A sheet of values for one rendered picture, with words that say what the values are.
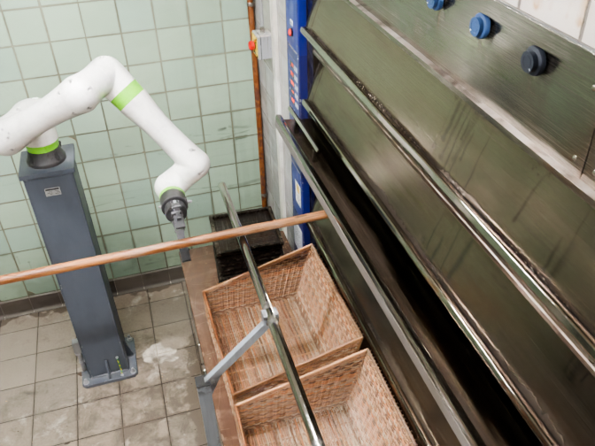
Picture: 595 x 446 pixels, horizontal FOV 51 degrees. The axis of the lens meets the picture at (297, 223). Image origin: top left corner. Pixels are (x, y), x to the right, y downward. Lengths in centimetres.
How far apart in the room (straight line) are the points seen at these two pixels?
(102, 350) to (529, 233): 241
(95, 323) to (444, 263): 197
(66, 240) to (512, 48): 205
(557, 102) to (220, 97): 230
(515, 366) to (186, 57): 224
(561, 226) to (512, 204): 12
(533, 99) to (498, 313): 44
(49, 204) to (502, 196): 190
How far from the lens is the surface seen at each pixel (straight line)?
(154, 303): 362
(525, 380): 127
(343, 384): 222
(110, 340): 314
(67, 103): 213
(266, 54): 276
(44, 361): 351
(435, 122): 140
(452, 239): 144
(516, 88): 115
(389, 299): 146
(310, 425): 154
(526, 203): 116
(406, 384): 189
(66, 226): 271
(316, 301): 249
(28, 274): 207
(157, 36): 302
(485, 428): 129
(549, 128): 109
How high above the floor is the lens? 243
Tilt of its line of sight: 37 degrees down
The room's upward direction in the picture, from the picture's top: 2 degrees counter-clockwise
